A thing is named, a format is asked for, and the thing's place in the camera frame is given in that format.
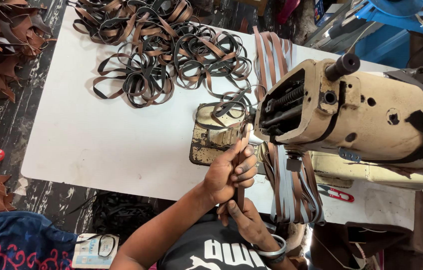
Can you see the person's left hand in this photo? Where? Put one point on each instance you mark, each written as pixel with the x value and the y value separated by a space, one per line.
pixel 219 180

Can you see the person's right hand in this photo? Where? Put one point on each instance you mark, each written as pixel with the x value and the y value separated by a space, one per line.
pixel 251 225

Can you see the person's right fingers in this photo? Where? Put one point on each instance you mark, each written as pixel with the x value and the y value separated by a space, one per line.
pixel 230 210

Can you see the person's black printed shirt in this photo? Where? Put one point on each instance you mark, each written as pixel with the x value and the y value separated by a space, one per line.
pixel 204 247

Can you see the silver wrist bangle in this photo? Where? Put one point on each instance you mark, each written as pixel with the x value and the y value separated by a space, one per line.
pixel 273 252

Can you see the bundle of brown grey bands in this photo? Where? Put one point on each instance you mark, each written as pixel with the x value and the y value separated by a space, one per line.
pixel 294 191

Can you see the black wrist band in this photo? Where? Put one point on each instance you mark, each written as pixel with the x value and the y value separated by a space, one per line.
pixel 279 258

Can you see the worn metal machine bed plate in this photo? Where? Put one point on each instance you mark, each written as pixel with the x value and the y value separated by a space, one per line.
pixel 211 144

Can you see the red thread snips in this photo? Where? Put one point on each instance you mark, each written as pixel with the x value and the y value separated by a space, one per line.
pixel 337 194

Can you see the pile of black offcuts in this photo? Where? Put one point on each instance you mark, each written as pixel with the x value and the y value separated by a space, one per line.
pixel 121 213

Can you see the white blue card packet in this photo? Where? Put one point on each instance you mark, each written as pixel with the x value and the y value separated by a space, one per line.
pixel 89 253

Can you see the brown cloth bag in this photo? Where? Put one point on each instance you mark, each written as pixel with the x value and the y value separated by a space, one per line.
pixel 376 243

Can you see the beige industrial sewing machine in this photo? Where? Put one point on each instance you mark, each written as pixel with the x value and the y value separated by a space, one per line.
pixel 369 120

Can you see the heap of black brown loops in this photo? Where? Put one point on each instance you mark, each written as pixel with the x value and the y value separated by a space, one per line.
pixel 159 48

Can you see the red plastic object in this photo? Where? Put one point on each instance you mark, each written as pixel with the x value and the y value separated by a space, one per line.
pixel 287 10

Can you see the blue patterned cloth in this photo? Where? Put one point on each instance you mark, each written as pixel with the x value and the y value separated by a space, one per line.
pixel 16 243

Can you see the large heap of leather scraps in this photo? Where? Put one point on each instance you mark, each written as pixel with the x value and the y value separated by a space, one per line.
pixel 5 41

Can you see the blue metal machine frame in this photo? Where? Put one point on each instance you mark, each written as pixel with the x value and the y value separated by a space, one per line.
pixel 395 33

